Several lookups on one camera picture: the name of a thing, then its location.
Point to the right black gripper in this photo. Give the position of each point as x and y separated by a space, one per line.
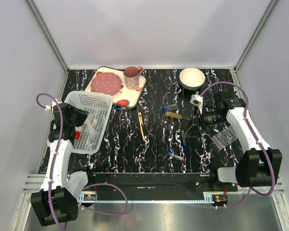
193 131

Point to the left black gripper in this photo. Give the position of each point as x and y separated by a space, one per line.
82 114

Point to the white wash bottle red cap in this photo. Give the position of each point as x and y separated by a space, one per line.
80 130

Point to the brown test tube brush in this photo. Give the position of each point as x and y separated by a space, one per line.
175 115

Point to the wooden test tube clamp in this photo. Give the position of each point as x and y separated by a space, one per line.
141 125

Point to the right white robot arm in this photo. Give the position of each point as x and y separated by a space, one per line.
260 164

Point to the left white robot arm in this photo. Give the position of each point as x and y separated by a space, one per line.
56 201

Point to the blue capped test tube middle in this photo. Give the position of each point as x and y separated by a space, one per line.
183 138

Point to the blue capped test tube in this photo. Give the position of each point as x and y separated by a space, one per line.
183 138
171 107
172 155

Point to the white plastic perforated basket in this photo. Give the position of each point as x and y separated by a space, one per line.
98 105

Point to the blue capped test tube lower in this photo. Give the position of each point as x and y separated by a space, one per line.
172 155

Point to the blue capped test tube upper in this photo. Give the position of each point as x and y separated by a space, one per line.
171 107

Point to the clear test tube rack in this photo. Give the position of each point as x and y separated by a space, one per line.
223 138

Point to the pink polka dot plate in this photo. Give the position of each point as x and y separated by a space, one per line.
106 83

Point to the white ceramic bowl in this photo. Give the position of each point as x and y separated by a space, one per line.
191 78

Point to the strawberry pattern square tray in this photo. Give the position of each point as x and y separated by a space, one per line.
125 97

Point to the pink patterned mug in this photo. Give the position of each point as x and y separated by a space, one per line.
132 76

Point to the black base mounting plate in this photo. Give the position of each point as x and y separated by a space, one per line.
142 187

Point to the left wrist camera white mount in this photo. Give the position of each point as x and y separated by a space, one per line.
50 107

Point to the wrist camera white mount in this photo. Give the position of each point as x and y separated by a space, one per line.
197 100
50 107

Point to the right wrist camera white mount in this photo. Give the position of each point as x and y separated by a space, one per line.
197 100

